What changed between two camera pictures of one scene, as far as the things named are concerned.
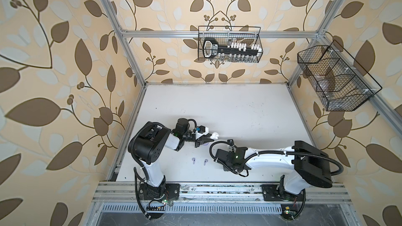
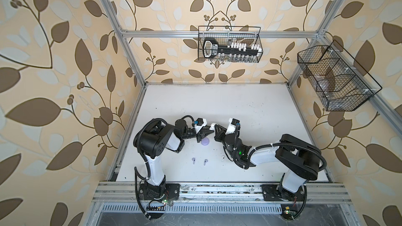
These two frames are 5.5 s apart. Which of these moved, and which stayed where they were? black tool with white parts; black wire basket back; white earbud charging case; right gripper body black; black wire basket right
Moved: white earbud charging case; right gripper body black
Stayed: black wire basket back; black tool with white parts; black wire basket right
